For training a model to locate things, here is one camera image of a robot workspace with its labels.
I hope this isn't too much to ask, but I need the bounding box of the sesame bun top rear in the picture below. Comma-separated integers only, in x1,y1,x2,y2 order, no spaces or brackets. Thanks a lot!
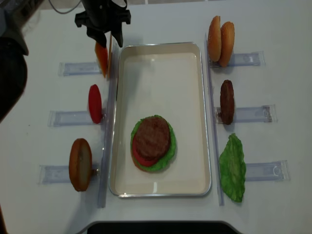
207,16,222,62

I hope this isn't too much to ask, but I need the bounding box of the orange cheese slice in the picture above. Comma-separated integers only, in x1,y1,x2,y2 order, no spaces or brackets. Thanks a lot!
106,34,113,79
95,42,108,77

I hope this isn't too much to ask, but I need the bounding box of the clear tomato holder rail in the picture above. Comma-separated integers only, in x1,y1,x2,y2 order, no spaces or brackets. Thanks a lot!
47,111,95,127

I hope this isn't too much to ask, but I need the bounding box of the clear bun holder rail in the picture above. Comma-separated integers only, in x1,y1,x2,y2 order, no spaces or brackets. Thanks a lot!
209,50,266,68
38,164,99,185

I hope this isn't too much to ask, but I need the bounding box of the tomato slice on burger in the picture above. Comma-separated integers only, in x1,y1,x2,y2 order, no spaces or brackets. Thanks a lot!
132,138,159,167

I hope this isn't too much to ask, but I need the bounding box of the green lettuce on burger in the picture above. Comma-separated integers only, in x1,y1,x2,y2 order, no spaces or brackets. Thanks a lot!
131,115,176,173

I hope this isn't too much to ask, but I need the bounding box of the black camera cable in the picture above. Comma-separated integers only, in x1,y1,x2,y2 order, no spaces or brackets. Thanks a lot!
47,0,85,15

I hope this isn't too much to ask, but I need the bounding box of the meat patty on burger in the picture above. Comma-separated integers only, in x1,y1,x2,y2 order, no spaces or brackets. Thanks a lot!
134,116,171,159

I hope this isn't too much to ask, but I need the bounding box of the green lettuce leaf in holder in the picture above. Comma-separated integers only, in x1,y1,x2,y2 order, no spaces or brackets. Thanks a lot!
219,133,247,203

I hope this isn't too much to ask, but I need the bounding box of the clear bun top holder rail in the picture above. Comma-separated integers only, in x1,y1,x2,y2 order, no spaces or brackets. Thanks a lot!
209,50,266,68

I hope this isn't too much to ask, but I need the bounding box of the sesame bun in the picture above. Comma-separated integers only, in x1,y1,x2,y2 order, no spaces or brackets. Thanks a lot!
207,16,222,62
218,21,235,67

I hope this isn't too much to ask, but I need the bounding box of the orange cheese slice in holder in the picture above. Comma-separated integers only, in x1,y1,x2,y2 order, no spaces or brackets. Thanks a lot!
95,42,108,77

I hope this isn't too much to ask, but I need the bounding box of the clear lettuce holder rail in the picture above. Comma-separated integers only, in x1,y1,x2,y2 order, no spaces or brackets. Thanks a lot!
246,160,291,182

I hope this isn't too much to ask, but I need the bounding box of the bun bottom in holder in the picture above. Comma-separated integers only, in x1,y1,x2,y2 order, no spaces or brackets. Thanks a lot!
69,138,92,192

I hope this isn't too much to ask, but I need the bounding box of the metal serving tray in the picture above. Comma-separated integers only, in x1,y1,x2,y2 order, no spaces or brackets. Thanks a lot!
109,42,212,198

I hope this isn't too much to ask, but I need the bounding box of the black base at bottom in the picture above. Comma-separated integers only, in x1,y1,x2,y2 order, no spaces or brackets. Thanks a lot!
87,221,238,234

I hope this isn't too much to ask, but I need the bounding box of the clear patty holder rail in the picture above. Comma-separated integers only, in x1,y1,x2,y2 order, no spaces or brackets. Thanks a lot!
215,104,278,124

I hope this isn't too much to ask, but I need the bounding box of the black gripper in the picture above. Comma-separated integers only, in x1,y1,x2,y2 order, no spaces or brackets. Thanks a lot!
75,0,131,48

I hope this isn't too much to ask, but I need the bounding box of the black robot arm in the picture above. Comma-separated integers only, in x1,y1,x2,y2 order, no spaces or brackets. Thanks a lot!
0,0,131,119

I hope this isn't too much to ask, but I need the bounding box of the red tomato slice in holder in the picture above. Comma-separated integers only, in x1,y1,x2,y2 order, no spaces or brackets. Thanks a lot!
88,84,102,124

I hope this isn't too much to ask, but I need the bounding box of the meat patty in holder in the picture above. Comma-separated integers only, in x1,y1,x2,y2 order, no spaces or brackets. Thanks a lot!
220,80,235,125

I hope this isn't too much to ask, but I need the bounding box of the sesame bun top front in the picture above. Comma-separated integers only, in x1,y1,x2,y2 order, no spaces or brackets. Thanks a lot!
218,21,235,67

